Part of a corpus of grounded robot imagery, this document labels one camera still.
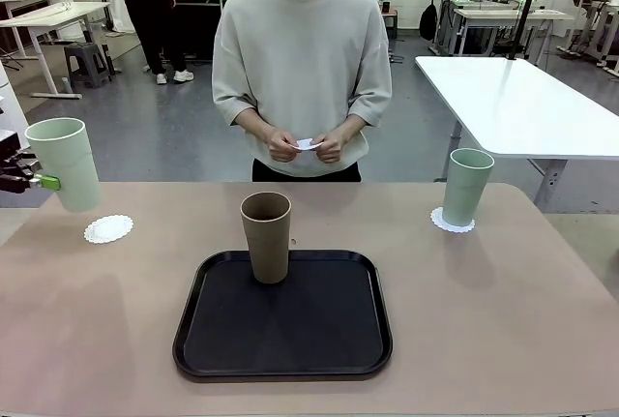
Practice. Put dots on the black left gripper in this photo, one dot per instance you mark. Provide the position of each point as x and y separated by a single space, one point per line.
10 170

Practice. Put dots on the tall green cup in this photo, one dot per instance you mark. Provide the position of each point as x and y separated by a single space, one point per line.
464 189
67 165

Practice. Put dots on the white scalloped paper coaster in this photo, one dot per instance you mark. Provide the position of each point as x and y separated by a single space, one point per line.
454 229
307 145
109 229

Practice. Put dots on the tall brown cup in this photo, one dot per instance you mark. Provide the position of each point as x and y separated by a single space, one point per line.
266 252

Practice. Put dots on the person's left forearm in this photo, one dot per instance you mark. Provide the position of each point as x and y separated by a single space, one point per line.
350 126

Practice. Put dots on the person's right forearm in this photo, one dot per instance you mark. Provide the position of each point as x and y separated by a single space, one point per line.
254 123

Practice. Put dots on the person's right hand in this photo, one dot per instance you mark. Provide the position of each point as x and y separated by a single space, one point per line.
280 146

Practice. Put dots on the person's left hand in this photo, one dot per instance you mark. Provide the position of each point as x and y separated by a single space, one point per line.
333 146

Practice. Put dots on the grey plastic step stool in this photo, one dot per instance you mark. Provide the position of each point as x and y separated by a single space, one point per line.
87 51

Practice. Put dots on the white desk with white legs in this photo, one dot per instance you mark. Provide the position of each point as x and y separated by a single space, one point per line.
48 13

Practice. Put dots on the black background workbench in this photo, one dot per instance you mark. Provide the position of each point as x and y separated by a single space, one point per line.
198 20

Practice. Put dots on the person in beige sweatshirt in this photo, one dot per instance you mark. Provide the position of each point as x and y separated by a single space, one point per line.
300 49

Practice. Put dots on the black plastic tray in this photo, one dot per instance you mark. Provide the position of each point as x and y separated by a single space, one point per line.
290 335

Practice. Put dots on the small brown-top side table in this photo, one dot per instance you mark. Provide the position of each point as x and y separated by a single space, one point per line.
389 13

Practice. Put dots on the black backpack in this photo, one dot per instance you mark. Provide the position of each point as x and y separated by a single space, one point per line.
428 20

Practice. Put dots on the large white glossy table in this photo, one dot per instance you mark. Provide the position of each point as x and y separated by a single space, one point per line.
508 98

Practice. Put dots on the white background workbench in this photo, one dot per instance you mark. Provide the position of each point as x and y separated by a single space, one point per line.
508 14

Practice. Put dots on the black tripod pole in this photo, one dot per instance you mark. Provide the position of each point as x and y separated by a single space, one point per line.
527 10

